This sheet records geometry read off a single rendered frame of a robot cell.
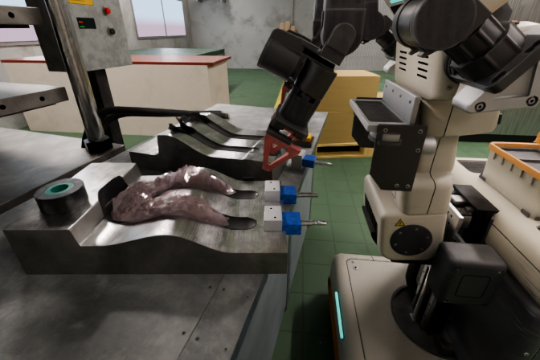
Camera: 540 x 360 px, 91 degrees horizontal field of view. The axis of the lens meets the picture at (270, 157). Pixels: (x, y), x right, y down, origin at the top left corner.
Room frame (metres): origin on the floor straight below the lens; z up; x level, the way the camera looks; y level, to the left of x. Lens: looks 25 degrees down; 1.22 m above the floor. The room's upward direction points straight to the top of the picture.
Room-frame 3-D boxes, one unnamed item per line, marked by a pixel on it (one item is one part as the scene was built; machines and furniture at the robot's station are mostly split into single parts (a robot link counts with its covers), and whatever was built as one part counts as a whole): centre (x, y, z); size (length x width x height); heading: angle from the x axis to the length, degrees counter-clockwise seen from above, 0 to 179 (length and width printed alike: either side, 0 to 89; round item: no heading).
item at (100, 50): (1.27, 0.80, 0.73); 0.30 x 0.22 x 1.47; 163
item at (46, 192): (0.44, 0.41, 0.93); 0.08 x 0.08 x 0.04
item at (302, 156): (0.80, -0.14, 0.83); 0.13 x 0.05 x 0.05; 68
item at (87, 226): (0.50, 0.22, 0.85); 0.50 x 0.26 x 0.11; 90
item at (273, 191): (0.56, -0.05, 0.85); 0.13 x 0.05 x 0.05; 90
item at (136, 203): (0.50, 0.21, 0.90); 0.26 x 0.18 x 0.08; 90
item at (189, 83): (3.70, 1.91, 0.45); 2.65 x 0.85 x 0.90; 84
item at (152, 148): (0.86, 0.19, 0.87); 0.50 x 0.26 x 0.14; 73
